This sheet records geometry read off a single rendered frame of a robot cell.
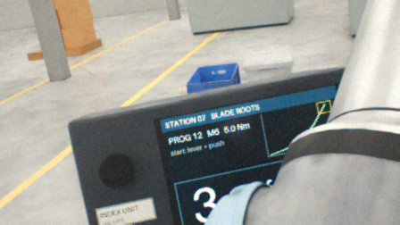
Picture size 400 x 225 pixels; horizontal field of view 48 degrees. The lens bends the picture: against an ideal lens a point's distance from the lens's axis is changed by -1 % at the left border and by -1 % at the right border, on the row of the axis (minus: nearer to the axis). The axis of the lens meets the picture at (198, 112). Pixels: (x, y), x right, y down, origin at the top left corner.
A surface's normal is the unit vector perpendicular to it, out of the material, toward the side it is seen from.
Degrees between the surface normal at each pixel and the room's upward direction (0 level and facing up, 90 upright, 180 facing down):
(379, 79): 36
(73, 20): 90
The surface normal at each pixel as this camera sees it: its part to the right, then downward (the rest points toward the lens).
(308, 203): -0.68, -0.58
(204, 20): -0.29, 0.36
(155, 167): 0.10, 0.05
